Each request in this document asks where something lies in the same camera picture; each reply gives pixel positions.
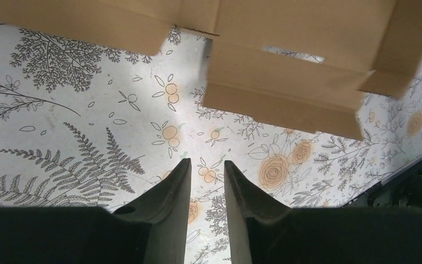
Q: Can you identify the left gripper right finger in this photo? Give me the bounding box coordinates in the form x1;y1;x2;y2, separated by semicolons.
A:
224;160;291;263

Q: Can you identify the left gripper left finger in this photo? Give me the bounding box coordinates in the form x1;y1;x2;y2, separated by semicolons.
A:
113;158;191;263

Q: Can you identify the brown cardboard paper box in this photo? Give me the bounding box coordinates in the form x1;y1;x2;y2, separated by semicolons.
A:
0;1;422;140

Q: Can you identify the floral patterned table mat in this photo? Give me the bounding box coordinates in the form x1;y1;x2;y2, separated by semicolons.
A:
0;23;422;263

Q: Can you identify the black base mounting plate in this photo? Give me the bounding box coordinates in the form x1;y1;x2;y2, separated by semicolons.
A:
344;155;422;210

